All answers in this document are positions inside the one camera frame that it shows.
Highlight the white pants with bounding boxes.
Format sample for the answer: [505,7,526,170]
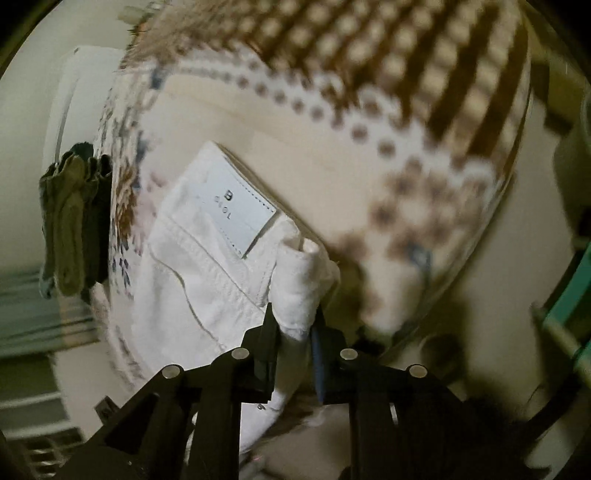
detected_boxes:
[130,141,341,455]

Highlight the olive green cloth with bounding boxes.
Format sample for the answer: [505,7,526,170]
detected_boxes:
[39,142,114,305]

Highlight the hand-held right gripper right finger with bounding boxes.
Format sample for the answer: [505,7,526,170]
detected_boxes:
[310,308,481,480]

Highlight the teal frame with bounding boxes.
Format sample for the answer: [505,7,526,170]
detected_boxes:
[531,240,591,384]

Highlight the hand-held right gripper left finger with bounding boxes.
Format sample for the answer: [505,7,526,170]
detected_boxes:
[54,302,281,480]

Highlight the patterned beige blanket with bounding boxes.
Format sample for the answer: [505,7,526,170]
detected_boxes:
[90,0,532,393]

